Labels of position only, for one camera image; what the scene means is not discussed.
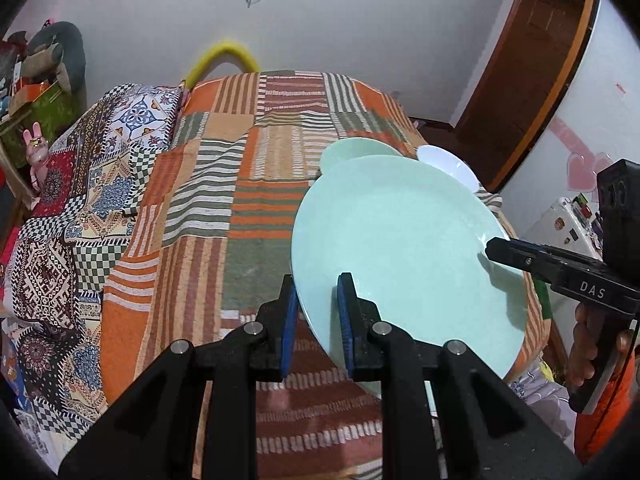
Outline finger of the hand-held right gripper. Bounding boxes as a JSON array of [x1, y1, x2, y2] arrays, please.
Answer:
[[486, 238, 566, 287], [507, 239, 602, 268]]

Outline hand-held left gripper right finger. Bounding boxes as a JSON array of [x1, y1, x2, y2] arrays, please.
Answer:
[[336, 272, 586, 480]]

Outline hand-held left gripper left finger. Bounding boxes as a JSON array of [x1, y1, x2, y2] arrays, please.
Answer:
[[59, 274, 301, 480]]

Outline light green plate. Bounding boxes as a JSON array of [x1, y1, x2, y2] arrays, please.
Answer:
[[291, 155, 532, 401]]

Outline white bowl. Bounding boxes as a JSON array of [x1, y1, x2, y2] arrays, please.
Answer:
[[416, 145, 478, 193]]

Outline light green bowl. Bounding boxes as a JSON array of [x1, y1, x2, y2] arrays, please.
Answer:
[[319, 137, 405, 178]]

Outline person's right hand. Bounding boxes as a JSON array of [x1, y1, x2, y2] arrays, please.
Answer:
[[565, 304, 598, 388]]

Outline white sticker-covered case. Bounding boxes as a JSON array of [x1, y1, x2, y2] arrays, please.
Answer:
[[520, 197, 606, 261]]

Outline white heart-print sliding door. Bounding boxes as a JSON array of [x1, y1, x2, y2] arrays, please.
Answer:
[[500, 0, 640, 261]]

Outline lilac printed cloth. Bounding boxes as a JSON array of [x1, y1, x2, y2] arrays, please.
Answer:
[[505, 365, 576, 441]]

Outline orange striped bedspread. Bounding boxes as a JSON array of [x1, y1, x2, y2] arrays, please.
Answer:
[[100, 69, 551, 480]]

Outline brown wooden door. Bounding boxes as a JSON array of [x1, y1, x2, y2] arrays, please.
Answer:
[[452, 0, 588, 183]]

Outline wooden wardrobe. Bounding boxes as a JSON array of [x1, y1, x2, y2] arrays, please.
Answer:
[[492, 0, 640, 261]]

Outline patchwork patterned blanket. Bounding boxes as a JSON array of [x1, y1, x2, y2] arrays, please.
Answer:
[[0, 82, 183, 456]]

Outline yellow foam tube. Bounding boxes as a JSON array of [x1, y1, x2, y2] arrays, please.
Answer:
[[184, 37, 260, 88]]

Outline pink rabbit toy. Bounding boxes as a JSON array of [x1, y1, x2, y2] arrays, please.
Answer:
[[22, 122, 51, 191]]

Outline orange cardboard box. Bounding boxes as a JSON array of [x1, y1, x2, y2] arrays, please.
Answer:
[[12, 82, 63, 111]]

